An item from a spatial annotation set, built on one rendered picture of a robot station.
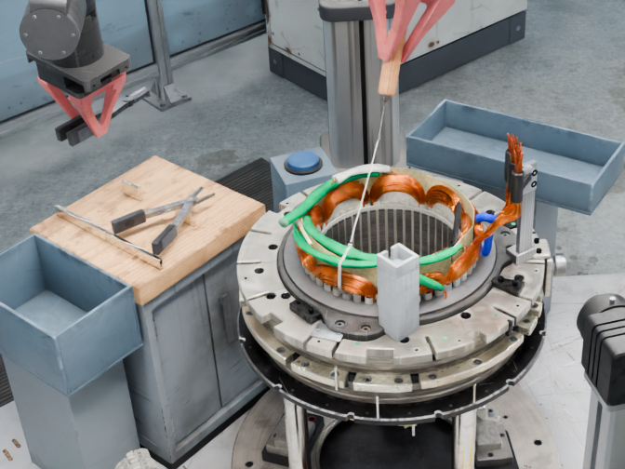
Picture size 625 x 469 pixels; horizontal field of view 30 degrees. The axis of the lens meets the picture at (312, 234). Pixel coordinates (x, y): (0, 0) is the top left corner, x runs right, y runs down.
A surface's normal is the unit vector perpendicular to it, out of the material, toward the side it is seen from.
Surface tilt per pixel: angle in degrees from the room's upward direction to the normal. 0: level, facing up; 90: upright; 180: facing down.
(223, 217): 0
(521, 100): 0
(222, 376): 90
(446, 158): 90
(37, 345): 90
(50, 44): 95
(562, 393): 0
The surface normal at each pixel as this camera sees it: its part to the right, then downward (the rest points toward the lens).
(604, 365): -0.97, 0.18
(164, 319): 0.76, 0.34
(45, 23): 0.02, 0.65
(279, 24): -0.76, 0.41
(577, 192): -0.53, 0.52
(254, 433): -0.06, -0.81
